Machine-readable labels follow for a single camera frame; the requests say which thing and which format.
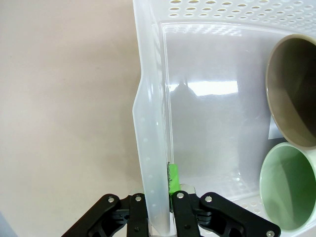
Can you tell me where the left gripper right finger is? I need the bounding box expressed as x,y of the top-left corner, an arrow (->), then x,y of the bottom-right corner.
167,161 -> 281,237

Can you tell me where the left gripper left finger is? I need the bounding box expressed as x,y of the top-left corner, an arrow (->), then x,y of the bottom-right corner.
61,187 -> 151,237

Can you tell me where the light green cup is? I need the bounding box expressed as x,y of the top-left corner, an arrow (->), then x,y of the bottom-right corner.
259,142 -> 316,232

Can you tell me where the white perforated plastic basket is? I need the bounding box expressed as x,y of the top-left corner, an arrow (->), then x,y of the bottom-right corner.
131,0 -> 316,237

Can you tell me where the brown cup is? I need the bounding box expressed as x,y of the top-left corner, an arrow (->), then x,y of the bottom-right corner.
265,34 -> 316,149

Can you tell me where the white rectangular sticker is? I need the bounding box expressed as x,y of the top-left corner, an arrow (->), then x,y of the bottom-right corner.
268,115 -> 283,140

